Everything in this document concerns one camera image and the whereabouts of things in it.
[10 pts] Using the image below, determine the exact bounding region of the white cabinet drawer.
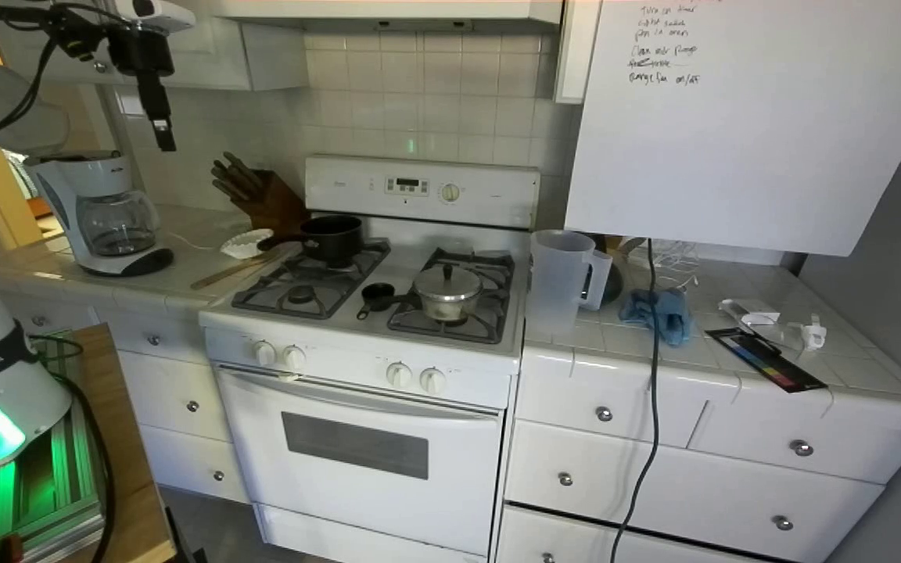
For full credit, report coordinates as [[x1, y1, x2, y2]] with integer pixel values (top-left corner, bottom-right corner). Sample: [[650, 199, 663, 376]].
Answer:
[[516, 349, 719, 453], [133, 421, 257, 507], [493, 502, 775, 563], [93, 307, 213, 365], [115, 349, 232, 444], [504, 421, 886, 563], [690, 387, 901, 487]]

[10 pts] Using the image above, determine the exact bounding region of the small white toaster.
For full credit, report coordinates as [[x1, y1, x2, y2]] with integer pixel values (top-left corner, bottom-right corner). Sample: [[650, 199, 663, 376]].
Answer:
[[578, 248, 623, 312]]

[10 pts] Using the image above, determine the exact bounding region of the stove clock display panel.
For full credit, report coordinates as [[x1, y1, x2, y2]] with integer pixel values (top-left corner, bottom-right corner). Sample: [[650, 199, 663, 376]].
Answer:
[[385, 171, 430, 199]]

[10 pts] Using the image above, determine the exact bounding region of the wooden knife block with knives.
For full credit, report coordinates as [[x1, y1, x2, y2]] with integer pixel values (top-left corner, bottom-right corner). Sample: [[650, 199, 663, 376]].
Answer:
[[210, 151, 314, 244]]

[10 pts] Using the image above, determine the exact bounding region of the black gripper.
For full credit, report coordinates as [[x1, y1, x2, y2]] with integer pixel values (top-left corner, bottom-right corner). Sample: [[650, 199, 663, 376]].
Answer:
[[103, 30, 180, 158]]

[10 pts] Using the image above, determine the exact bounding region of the black printed card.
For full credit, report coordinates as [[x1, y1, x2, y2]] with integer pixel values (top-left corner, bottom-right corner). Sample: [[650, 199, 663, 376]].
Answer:
[[705, 327, 831, 398]]

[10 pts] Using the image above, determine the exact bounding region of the black cooking pot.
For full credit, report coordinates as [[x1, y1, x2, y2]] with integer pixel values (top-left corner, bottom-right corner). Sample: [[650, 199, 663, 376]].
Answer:
[[257, 213, 365, 270]]

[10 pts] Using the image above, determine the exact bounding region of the white oven door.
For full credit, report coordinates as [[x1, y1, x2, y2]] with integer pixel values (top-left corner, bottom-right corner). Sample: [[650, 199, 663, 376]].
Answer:
[[213, 362, 507, 561]]

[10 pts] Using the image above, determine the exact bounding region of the clear plastic bottle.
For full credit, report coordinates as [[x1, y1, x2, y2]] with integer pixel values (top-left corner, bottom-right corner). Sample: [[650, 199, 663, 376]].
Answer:
[[715, 293, 831, 360]]

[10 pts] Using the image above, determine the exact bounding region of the white drip coffee maker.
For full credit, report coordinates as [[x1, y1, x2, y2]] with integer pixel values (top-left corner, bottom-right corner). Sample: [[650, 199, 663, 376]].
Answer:
[[26, 151, 179, 281]]

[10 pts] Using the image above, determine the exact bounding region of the translucent white plastic pitcher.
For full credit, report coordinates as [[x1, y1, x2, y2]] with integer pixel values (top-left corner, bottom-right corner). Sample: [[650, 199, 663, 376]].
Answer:
[[529, 228, 600, 330]]

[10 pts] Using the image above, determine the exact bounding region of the white spoon rest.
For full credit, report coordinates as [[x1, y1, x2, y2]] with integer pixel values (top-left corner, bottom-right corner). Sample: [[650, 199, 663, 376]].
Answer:
[[219, 228, 279, 263]]

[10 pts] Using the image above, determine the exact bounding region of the wooden spoon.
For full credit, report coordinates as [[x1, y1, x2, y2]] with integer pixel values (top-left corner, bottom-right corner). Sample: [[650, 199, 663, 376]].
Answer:
[[191, 259, 267, 293]]

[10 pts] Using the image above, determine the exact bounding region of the wooden side table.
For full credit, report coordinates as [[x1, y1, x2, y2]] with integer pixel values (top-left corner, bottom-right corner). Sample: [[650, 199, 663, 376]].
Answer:
[[52, 324, 179, 563]]

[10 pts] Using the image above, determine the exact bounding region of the black cup with handle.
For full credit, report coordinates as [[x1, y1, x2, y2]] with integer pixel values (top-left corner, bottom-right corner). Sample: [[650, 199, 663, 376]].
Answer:
[[355, 279, 416, 315]]

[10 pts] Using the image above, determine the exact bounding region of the white gas stove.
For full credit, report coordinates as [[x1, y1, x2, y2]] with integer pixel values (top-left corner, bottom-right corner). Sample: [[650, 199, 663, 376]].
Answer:
[[198, 154, 545, 563]]

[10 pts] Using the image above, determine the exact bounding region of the white whiteboard with writing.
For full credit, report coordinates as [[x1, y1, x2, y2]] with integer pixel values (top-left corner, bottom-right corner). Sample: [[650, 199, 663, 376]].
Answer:
[[561, 0, 901, 259]]

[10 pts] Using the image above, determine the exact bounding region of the steel pot with lid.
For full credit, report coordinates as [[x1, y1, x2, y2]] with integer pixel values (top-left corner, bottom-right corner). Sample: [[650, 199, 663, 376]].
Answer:
[[409, 259, 486, 330]]

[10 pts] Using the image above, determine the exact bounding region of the black power cable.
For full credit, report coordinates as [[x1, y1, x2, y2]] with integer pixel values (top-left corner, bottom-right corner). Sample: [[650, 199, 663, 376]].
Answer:
[[608, 239, 665, 563]]

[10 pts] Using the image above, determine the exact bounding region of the black stand cable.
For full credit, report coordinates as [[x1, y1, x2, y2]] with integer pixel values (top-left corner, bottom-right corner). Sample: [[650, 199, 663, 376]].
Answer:
[[26, 331, 118, 563]]

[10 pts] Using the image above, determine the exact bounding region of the green lit robot stand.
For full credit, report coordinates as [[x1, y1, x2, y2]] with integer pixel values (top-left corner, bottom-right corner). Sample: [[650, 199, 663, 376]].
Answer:
[[0, 402, 106, 563]]

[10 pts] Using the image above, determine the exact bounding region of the blue cloth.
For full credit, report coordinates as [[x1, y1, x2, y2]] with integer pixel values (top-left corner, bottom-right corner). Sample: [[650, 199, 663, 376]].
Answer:
[[620, 287, 696, 351]]

